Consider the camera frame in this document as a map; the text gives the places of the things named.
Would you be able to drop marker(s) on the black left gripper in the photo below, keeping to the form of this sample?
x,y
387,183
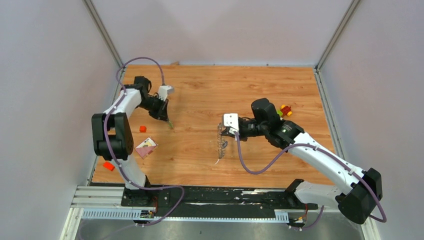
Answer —
x,y
162,114

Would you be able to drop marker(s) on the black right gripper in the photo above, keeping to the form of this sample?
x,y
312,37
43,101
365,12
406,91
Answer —
x,y
240,135

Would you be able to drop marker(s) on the green key tag with key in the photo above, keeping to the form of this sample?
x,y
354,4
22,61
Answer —
x,y
170,124

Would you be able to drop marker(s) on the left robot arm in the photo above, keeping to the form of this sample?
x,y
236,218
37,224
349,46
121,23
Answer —
x,y
111,132

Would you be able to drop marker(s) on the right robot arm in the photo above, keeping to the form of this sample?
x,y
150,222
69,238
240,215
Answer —
x,y
355,192

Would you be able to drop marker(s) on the orange cube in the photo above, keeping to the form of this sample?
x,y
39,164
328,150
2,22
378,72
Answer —
x,y
142,129

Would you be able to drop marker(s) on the red playing card box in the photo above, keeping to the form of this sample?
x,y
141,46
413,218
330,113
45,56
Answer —
x,y
146,147

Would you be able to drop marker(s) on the toy brick car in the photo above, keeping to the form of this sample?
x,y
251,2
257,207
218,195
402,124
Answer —
x,y
285,110

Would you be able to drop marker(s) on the red block at table edge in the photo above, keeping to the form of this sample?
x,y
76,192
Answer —
x,y
108,165

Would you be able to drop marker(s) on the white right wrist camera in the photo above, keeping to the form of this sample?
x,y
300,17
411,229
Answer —
x,y
231,120

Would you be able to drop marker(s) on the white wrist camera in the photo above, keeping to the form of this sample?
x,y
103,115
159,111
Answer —
x,y
164,91
231,120

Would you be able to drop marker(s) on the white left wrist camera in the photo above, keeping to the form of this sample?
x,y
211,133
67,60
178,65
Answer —
x,y
164,91

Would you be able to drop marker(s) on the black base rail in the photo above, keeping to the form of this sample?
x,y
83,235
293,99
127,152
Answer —
x,y
213,202

